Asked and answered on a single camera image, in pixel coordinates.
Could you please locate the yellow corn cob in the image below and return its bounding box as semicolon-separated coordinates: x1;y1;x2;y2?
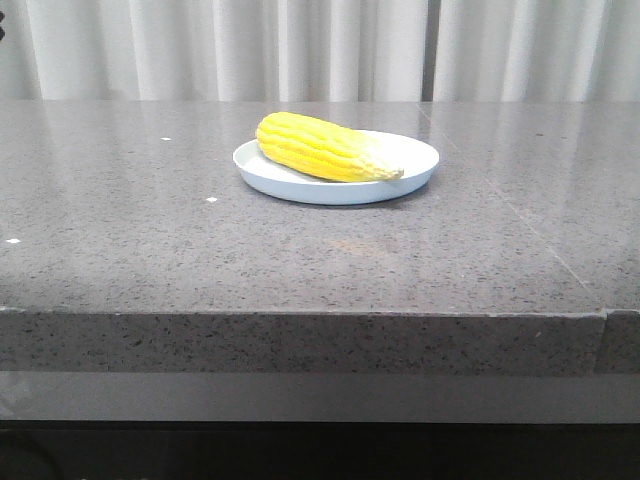
256;112;404;183

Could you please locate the light blue round plate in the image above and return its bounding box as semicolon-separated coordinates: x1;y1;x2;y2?
233;130;439;206

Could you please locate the white pleated curtain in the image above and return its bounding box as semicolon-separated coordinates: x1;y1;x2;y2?
1;1;639;102

